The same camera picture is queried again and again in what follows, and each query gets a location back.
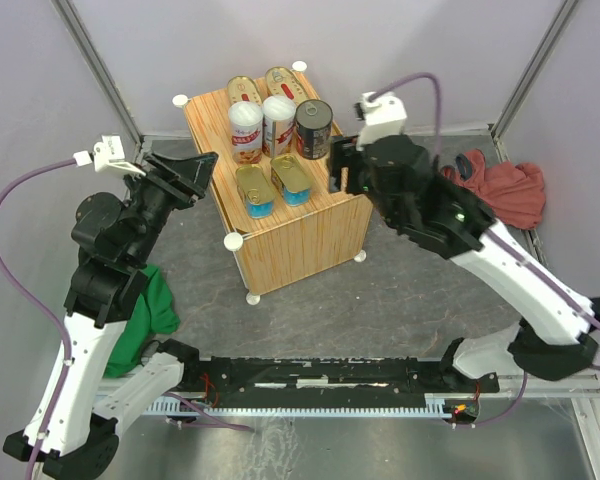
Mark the wooden cabinet box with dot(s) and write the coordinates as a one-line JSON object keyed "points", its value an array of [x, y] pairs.
{"points": [[292, 243]]}

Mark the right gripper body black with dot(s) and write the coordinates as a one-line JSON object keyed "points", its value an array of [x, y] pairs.
{"points": [[344, 154]]}

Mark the gold spam can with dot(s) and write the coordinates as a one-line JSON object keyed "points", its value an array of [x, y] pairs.
{"points": [[290, 179], [255, 191]]}

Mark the oval fish can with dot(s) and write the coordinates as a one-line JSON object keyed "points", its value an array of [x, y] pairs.
{"points": [[243, 89], [280, 81]]}

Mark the light blue cable duct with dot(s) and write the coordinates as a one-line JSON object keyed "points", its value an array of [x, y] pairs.
{"points": [[433, 409]]}

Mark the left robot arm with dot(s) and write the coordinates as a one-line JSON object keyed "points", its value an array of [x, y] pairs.
{"points": [[73, 434]]}

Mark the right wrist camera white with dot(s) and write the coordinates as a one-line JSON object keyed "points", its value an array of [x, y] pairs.
{"points": [[381, 117]]}

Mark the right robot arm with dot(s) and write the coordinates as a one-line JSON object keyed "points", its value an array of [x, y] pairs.
{"points": [[553, 339]]}

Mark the green cloth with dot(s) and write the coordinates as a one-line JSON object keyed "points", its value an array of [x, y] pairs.
{"points": [[154, 314]]}

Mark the oval fish can front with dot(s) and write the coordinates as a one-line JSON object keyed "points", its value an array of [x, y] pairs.
{"points": [[243, 89]]}

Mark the red cloth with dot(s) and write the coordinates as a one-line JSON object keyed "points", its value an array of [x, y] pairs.
{"points": [[514, 192]]}

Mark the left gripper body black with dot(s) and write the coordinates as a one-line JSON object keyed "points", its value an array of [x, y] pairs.
{"points": [[154, 201]]}

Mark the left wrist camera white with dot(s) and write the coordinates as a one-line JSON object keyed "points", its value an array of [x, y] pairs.
{"points": [[109, 158]]}

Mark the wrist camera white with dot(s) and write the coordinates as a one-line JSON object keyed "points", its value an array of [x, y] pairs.
{"points": [[381, 117], [109, 158]]}

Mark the dark blue round can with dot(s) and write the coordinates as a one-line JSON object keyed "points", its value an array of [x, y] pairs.
{"points": [[313, 122]]}

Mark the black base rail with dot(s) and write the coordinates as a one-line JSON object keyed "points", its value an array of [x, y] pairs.
{"points": [[313, 383]]}

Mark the white-lid cylindrical can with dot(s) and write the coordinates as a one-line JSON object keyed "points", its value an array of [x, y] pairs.
{"points": [[246, 131]]}

